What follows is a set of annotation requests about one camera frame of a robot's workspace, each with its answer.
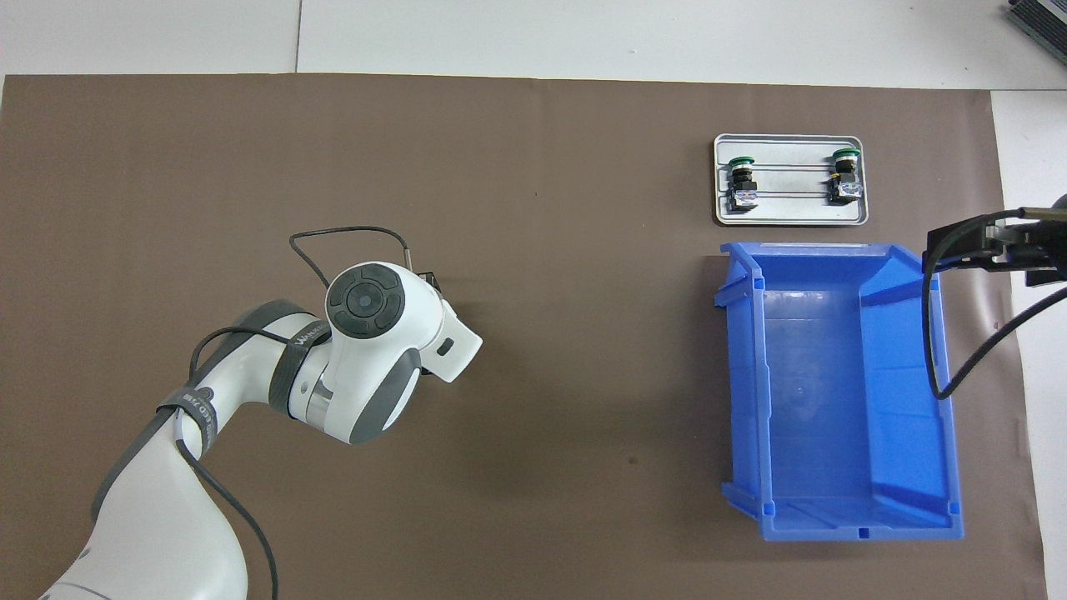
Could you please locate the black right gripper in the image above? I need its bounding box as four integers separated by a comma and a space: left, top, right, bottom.
924, 193, 1067, 288

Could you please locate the brown paper table mat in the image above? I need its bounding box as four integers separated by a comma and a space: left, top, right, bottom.
0, 73, 1049, 600

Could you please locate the grey metal tray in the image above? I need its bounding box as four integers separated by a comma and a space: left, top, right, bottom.
713, 133, 869, 227

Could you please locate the blue plastic storage bin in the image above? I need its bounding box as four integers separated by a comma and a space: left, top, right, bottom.
715, 241, 965, 543

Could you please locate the dark grey ribbed device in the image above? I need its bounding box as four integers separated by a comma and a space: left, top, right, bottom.
1004, 0, 1067, 63

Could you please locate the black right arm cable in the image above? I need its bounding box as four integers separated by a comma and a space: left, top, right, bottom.
921, 207, 1067, 401

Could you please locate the green push button switch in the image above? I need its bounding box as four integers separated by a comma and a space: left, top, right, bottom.
727, 156, 759, 211
828, 148, 864, 205

